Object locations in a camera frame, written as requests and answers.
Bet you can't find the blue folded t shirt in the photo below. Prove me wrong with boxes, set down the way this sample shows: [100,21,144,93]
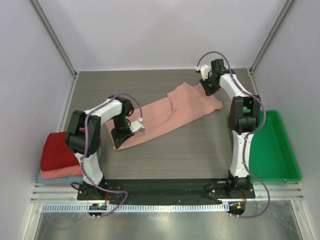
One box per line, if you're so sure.
[37,147,103,186]

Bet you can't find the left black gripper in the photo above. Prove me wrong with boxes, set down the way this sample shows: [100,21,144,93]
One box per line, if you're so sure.
[111,114,135,149]

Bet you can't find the salmon folded t shirt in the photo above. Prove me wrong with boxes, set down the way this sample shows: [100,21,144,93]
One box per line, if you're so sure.
[40,159,83,180]

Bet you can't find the pink t shirt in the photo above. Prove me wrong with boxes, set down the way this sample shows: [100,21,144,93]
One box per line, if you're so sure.
[118,82,223,150]

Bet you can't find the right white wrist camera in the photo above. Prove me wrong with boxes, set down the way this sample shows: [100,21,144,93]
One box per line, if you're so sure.
[195,64,212,81]

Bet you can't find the green plastic tray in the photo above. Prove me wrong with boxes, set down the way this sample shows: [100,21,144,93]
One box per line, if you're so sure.
[249,110,301,182]

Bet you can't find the red folded t shirt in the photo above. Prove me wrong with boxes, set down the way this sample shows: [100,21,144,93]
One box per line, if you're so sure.
[40,132,80,172]

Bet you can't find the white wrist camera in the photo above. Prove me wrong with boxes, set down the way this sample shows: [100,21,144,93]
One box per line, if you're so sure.
[195,64,212,81]
[129,117,146,133]

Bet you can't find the aluminium frame rail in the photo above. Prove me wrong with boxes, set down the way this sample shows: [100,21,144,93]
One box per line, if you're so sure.
[30,182,304,203]

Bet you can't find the purple cable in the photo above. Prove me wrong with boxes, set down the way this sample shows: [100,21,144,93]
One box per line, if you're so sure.
[196,51,272,220]
[81,93,144,218]

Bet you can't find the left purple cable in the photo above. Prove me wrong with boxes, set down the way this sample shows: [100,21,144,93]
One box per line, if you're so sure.
[81,93,144,218]

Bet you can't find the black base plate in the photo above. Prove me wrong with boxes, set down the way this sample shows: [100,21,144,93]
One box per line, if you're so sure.
[77,178,256,205]

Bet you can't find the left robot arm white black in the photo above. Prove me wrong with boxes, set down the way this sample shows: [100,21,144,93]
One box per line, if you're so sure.
[65,95,135,200]

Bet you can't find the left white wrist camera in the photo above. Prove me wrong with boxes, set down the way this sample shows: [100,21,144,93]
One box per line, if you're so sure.
[129,117,146,133]

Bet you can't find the white slotted cable duct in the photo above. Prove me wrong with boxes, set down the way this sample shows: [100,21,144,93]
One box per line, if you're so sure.
[41,202,229,214]

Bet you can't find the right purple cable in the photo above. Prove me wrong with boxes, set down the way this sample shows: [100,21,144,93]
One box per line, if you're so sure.
[196,51,272,220]

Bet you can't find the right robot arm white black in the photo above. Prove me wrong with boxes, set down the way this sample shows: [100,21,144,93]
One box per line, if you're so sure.
[195,59,261,200]

